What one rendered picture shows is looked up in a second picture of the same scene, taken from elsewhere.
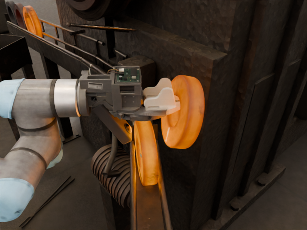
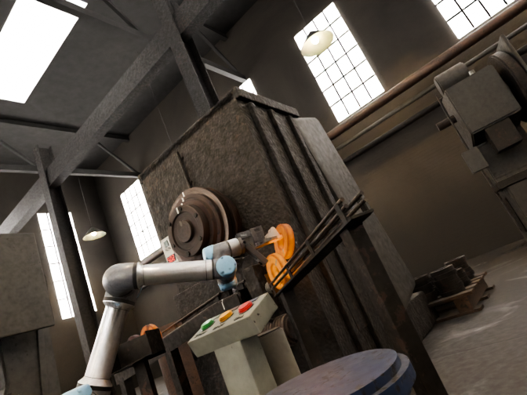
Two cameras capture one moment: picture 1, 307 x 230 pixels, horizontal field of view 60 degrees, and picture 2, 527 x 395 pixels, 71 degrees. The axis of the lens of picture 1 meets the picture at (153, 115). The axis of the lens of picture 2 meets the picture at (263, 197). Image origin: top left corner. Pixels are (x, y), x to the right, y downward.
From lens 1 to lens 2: 1.30 m
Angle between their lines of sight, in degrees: 54
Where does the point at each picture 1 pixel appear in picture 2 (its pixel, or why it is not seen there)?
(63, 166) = not seen: outside the picture
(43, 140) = not seen: hidden behind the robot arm
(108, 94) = (249, 237)
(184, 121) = (285, 233)
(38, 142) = not seen: hidden behind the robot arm
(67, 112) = (236, 247)
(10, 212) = (232, 263)
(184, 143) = (290, 241)
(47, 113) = (227, 250)
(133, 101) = (261, 237)
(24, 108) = (218, 250)
